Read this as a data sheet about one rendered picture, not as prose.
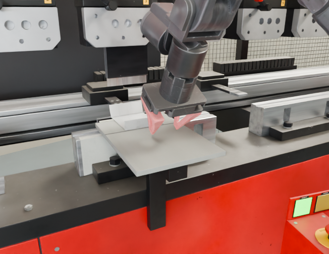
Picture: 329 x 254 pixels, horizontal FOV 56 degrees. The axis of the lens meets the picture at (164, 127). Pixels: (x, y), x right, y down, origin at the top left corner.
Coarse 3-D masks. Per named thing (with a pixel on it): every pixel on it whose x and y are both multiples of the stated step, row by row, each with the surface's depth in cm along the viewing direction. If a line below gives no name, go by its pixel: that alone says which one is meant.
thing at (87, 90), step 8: (88, 88) 95; (96, 88) 91; (104, 88) 92; (112, 88) 93; (120, 88) 94; (88, 96) 91; (96, 96) 91; (104, 96) 92; (112, 96) 93; (120, 96) 94; (96, 104) 92
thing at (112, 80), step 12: (108, 48) 69; (120, 48) 70; (132, 48) 71; (144, 48) 73; (108, 60) 70; (120, 60) 71; (132, 60) 72; (144, 60) 74; (108, 72) 71; (120, 72) 72; (132, 72) 73; (144, 72) 75; (108, 84) 72; (120, 84) 74
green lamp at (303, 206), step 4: (300, 200) 72; (304, 200) 72; (308, 200) 73; (296, 204) 72; (300, 204) 72; (304, 204) 73; (308, 204) 73; (296, 208) 72; (300, 208) 73; (304, 208) 73; (308, 208) 74; (296, 212) 73; (300, 212) 73; (304, 212) 74; (308, 212) 74
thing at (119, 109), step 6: (132, 102) 78; (138, 102) 79; (114, 108) 76; (120, 108) 77; (126, 108) 77; (132, 108) 78; (138, 108) 79; (114, 114) 76; (120, 114) 77; (126, 114) 77
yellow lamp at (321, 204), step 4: (320, 196) 74; (324, 196) 74; (328, 196) 74; (320, 200) 74; (324, 200) 74; (328, 200) 75; (316, 204) 74; (320, 204) 74; (324, 204) 75; (328, 204) 75; (316, 208) 75; (320, 208) 75; (324, 208) 75; (328, 208) 76
